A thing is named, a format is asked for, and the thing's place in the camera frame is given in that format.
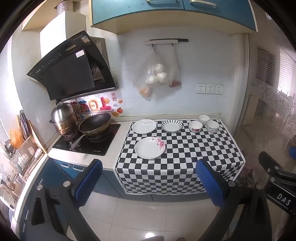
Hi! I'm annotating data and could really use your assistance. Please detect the dark wok with handle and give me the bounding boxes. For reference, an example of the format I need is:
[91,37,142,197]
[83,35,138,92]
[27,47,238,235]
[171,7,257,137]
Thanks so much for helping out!
[69,113,112,151]

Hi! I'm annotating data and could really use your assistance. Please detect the aluminium exhaust duct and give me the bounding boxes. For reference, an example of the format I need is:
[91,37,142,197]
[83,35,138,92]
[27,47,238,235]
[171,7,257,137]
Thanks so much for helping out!
[55,0,74,12]

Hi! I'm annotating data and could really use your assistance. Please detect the plastic bag with red food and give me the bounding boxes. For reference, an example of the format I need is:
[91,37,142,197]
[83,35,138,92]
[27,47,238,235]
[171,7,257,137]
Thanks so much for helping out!
[168,45,182,89]

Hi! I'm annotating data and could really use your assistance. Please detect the colourful wall stickers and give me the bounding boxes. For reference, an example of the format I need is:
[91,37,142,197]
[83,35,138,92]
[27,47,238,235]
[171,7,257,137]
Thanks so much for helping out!
[67,96,123,117]

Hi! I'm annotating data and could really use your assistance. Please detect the black white checkered cloth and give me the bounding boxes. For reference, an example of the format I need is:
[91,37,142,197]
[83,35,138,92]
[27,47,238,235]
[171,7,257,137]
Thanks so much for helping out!
[114,119,246,195]

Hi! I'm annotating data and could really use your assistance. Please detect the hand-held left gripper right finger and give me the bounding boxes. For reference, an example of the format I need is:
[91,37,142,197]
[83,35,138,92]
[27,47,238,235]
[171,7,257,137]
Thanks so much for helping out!
[195,159,279,241]

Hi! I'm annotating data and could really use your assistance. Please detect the dark rim white bowl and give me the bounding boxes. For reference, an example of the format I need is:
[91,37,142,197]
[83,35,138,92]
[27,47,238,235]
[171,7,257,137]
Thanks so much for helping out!
[198,114,210,126]

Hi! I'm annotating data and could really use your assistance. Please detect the pink floral white plate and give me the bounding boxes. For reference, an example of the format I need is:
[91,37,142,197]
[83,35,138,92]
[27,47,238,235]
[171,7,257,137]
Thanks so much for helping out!
[134,137,167,160]

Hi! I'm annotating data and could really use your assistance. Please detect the steel kitchen sink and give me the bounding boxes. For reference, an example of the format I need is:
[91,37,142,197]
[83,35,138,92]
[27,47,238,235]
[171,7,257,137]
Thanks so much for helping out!
[0,176,26,210]

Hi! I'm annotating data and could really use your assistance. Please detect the blue upper cabinet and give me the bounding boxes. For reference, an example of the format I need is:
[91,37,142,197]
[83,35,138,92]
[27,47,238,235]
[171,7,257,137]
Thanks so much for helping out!
[90,0,259,35]

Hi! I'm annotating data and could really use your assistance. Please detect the orange plastic basket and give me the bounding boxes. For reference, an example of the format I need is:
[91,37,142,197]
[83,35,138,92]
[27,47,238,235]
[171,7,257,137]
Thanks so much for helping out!
[9,129,25,149]

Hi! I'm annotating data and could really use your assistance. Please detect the dish drying rack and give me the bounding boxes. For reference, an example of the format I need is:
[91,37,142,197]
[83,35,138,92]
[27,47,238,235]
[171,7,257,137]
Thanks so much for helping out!
[0,109,48,186]

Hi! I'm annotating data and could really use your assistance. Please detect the cream hood chimney cover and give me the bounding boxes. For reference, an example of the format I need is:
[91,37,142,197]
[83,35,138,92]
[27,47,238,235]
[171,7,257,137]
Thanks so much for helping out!
[22,10,93,58]

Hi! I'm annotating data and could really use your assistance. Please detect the wooden cutting board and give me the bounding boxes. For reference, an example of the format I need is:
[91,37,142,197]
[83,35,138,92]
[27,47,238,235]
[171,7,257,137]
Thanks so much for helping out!
[28,119,48,155]

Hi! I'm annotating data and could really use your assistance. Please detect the plastic bag with orange food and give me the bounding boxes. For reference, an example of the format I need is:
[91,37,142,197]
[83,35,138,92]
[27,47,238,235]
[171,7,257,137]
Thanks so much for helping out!
[132,53,153,99]

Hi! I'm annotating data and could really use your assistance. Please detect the black range hood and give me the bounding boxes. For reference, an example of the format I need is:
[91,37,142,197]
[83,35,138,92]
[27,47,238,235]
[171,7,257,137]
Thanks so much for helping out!
[26,30,117,101]

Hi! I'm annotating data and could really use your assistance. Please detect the stainless steel steamer pot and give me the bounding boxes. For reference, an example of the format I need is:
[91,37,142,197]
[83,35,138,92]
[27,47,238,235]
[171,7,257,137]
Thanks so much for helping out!
[49,101,79,137]

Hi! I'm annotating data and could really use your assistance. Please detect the wall hook rail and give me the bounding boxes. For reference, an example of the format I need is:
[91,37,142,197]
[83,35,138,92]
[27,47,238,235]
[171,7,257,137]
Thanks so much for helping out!
[143,38,189,47]

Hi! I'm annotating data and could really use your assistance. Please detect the blue pink patterned bowl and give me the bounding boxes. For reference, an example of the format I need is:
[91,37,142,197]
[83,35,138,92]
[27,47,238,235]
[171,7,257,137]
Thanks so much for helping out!
[206,121,220,134]

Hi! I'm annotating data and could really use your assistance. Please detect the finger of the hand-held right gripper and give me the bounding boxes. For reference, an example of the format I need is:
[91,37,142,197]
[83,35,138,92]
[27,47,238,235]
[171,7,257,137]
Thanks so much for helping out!
[287,145,296,161]
[258,151,284,179]

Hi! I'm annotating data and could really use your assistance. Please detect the frosted pattern glass door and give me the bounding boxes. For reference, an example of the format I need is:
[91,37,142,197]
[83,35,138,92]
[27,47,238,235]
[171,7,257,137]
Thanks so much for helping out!
[240,14,296,183]

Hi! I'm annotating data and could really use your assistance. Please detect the striped rim plate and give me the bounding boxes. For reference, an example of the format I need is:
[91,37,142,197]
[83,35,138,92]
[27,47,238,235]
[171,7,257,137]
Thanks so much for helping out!
[161,119,182,132]

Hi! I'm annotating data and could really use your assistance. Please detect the black gas stove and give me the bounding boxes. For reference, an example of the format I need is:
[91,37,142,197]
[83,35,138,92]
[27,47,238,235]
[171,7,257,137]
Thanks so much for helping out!
[52,124,121,156]

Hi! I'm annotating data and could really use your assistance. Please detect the red floral white bowl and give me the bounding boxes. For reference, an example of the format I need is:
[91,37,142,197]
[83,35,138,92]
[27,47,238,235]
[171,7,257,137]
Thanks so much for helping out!
[189,121,203,133]

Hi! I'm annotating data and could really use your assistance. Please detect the plain white plate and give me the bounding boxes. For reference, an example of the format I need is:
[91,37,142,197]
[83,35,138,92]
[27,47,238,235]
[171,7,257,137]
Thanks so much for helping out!
[132,119,157,134]

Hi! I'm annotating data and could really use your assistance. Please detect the blue base cabinet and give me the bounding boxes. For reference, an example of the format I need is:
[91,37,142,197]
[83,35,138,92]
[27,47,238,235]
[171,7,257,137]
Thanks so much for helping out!
[17,159,208,239]

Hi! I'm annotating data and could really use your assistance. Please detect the dark plates in rack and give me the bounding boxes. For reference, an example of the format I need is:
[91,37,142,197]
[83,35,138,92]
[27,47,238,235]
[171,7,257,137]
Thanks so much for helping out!
[20,110,30,138]

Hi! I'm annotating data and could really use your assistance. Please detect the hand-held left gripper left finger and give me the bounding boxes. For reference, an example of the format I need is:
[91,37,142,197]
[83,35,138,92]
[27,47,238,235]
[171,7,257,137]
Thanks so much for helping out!
[30,159,103,241]

